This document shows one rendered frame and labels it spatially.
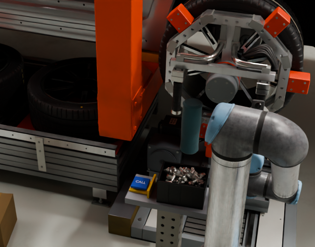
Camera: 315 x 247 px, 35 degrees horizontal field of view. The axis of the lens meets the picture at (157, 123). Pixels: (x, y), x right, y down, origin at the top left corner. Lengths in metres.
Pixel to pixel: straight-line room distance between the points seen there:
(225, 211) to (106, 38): 0.97
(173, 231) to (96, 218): 0.59
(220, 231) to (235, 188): 0.17
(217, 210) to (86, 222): 1.31
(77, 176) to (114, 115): 0.54
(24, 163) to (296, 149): 1.78
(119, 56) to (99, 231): 0.96
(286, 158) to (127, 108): 1.07
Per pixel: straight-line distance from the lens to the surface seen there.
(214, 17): 2.14
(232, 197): 1.43
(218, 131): 1.30
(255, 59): 2.30
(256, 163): 1.78
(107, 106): 2.27
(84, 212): 2.73
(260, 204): 2.64
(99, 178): 2.64
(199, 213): 2.08
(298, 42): 2.25
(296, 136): 1.32
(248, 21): 2.12
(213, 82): 2.09
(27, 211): 2.79
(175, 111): 2.10
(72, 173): 2.69
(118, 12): 2.05
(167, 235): 2.26
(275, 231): 2.61
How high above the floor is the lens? 1.86
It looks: 33 degrees down
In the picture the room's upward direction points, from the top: 2 degrees clockwise
